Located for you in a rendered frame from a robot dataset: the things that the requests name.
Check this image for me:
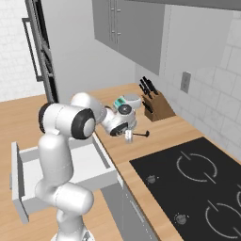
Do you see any grey cupboard handle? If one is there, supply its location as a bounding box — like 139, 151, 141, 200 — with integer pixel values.
108, 0, 115, 44
115, 0, 122, 45

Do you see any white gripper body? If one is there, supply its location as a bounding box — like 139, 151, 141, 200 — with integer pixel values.
124, 129, 135, 145

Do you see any grey bowl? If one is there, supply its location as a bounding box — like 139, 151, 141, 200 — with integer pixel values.
124, 92, 143, 109

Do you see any wooden knife block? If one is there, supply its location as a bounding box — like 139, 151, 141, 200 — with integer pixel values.
141, 90, 177, 122

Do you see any grey wall socket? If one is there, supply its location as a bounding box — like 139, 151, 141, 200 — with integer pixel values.
180, 71, 193, 94

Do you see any wide grey wall cupboard door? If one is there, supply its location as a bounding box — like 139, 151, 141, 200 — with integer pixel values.
117, 0, 167, 76

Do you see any dark hob knob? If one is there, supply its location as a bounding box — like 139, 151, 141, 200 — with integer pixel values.
175, 213, 188, 226
146, 174, 158, 185

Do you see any narrow grey wall cupboard door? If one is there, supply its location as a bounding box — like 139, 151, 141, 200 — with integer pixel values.
91, 0, 120, 52

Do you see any black knife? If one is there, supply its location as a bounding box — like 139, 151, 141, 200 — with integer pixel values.
142, 75, 160, 95
138, 82, 150, 99
142, 101, 154, 115
140, 77, 154, 97

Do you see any grey base cabinet door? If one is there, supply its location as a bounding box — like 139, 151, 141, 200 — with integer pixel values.
101, 181, 159, 241

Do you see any grey cabinet door handle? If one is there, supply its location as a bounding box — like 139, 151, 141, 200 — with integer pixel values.
129, 200, 146, 223

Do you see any grey range hood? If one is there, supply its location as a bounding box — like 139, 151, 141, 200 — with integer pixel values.
125, 0, 241, 12

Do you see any black hob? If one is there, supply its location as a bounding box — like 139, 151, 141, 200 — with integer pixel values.
129, 136, 241, 241

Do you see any white open drawer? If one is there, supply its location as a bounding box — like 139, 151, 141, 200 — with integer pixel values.
9, 131, 125, 225

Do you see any black ladle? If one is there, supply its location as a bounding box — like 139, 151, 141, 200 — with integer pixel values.
133, 130, 151, 138

